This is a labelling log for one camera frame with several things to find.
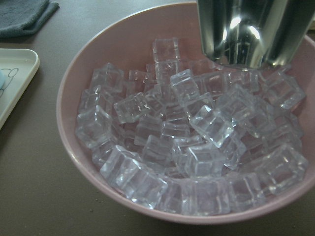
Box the silver metal ice scoop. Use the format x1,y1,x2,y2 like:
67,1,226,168
197,0,315,69

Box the pile of clear ice cubes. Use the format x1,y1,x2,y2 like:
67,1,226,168
82,38,308,216

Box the pink bowl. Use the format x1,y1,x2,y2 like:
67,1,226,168
56,1,315,225

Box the cream serving tray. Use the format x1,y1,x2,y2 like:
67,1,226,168
0,48,40,126

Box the grey folded cloth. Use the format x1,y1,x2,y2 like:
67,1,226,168
0,0,59,38

